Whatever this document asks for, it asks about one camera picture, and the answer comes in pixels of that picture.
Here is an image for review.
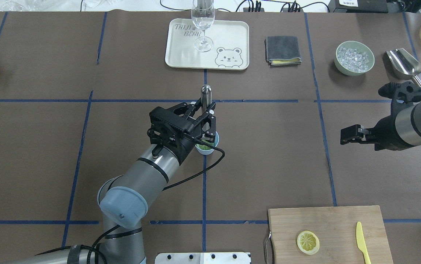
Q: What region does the wooden cutting board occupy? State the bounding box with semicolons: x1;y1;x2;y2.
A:
264;205;393;264

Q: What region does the clear wine glass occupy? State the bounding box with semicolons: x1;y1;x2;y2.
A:
191;0;215;52

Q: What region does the grey folded cloth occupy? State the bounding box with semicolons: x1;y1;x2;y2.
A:
265;36;302;67

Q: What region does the squeezed lemon peel ring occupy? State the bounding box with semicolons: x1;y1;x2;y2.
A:
297;230;320;256

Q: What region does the green bowl of ice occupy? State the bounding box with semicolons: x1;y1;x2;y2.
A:
334;41;375;76

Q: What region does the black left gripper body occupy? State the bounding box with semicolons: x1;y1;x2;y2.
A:
147;107;197;164

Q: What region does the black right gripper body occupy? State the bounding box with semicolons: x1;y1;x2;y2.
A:
365;81;421;151

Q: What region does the black power strip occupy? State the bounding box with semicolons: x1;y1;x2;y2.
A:
242;0;265;13

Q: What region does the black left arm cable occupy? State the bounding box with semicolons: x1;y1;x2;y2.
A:
34;137;225;257

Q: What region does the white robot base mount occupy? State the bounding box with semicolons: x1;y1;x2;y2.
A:
155;252;252;264

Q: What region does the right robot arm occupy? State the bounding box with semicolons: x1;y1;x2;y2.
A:
340;81;421;151

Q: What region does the steel muddler black tip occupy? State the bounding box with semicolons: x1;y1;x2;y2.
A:
201;85;212;114

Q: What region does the yellow plastic knife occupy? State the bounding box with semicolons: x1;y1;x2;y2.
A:
356;221;371;264

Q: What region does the light blue paper cup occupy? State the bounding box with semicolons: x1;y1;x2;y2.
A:
195;132;220;155

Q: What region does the yellow lemon half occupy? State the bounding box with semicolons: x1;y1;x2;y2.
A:
197;144;213;151

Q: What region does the steel ice scoop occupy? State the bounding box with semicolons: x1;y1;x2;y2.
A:
385;48;421;88

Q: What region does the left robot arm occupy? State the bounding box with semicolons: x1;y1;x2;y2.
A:
14;99;217;264

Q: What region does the cream bear serving tray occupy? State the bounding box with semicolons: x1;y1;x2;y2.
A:
165;18;250;70

